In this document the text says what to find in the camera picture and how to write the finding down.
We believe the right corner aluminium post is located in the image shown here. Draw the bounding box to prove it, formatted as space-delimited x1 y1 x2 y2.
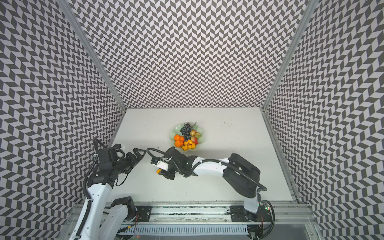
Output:
262 0 319 112

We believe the corner aluminium post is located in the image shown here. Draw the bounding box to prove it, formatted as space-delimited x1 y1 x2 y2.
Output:
262 0 319 112
56 0 127 112

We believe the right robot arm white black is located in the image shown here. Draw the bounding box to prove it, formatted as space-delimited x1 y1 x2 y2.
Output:
151 147 270 222

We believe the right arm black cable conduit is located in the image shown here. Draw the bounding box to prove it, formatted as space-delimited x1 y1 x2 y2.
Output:
146 147 268 193

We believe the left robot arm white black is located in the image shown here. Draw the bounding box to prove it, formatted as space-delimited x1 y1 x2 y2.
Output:
69 145 146 240

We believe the dark grape bunch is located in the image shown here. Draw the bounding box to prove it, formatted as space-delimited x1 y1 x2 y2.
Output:
180 122 197 141

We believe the left corner aluminium post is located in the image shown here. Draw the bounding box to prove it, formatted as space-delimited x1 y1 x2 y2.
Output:
56 0 127 112

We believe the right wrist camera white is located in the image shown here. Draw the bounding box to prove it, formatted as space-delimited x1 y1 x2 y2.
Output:
151 159 169 171

